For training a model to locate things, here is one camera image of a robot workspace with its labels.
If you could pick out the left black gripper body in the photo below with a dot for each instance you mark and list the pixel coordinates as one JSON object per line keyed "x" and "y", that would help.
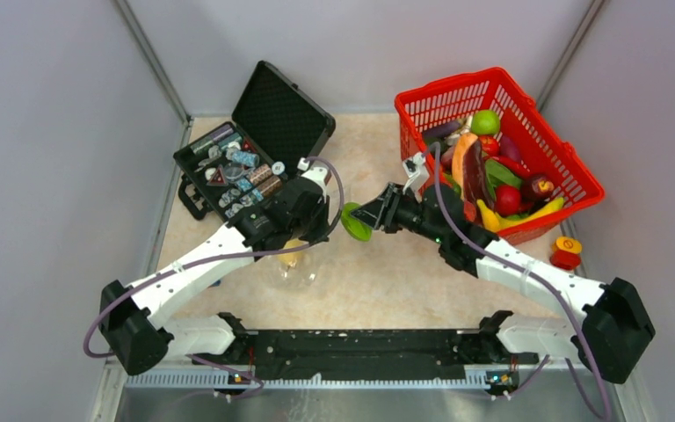
{"x": 312, "y": 229}

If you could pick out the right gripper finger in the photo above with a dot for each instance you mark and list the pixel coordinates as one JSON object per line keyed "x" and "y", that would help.
{"x": 376, "y": 223}
{"x": 377, "y": 210}

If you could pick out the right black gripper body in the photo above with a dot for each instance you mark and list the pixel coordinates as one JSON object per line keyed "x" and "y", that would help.
{"x": 409, "y": 214}

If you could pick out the green starfruit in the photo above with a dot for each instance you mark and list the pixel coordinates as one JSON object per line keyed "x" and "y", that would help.
{"x": 354, "y": 227}

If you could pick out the yellow lemon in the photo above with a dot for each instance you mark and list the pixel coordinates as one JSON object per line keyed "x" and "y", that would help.
{"x": 291, "y": 259}

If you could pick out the red plastic basket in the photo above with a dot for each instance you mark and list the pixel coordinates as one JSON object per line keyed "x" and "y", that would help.
{"x": 542, "y": 151}

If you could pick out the clear zip top bag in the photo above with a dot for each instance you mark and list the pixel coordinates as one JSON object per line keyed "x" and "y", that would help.
{"x": 305, "y": 274}

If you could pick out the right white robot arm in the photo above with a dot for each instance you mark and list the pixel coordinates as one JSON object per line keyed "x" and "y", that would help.
{"x": 606, "y": 325}

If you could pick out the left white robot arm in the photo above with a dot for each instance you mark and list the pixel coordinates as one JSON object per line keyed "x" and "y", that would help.
{"x": 134, "y": 319}

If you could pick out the dark purple eggplant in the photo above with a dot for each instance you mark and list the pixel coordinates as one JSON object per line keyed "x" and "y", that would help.
{"x": 474, "y": 174}

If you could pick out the black open case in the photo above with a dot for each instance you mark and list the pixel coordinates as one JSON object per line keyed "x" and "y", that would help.
{"x": 274, "y": 125}

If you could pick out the yellow banana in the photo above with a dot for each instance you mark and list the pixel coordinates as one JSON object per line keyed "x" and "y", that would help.
{"x": 493, "y": 222}

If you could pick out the green leaf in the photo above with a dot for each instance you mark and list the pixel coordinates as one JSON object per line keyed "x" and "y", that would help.
{"x": 497, "y": 174}

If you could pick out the red apple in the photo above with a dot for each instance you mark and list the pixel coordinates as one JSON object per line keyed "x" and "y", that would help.
{"x": 507, "y": 200}
{"x": 489, "y": 145}

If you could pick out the green apple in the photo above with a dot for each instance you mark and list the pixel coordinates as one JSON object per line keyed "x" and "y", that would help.
{"x": 485, "y": 122}

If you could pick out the purple sweet potato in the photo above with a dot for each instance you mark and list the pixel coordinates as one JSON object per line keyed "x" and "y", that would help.
{"x": 509, "y": 149}

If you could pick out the dark red fruit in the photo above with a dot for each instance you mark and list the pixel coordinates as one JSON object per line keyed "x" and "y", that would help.
{"x": 537, "y": 187}

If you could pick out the red yellow emergency button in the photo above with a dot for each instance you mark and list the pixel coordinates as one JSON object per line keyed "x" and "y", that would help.
{"x": 566, "y": 253}

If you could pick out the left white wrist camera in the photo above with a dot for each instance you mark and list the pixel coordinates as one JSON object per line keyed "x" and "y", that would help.
{"x": 315, "y": 172}

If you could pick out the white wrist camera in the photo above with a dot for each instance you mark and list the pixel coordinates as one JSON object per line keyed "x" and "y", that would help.
{"x": 417, "y": 174}
{"x": 315, "y": 172}

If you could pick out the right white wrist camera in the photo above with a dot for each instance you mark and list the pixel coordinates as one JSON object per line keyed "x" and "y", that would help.
{"x": 417, "y": 174}

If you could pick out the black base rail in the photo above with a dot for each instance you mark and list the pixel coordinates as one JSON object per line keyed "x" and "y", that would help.
{"x": 366, "y": 355}

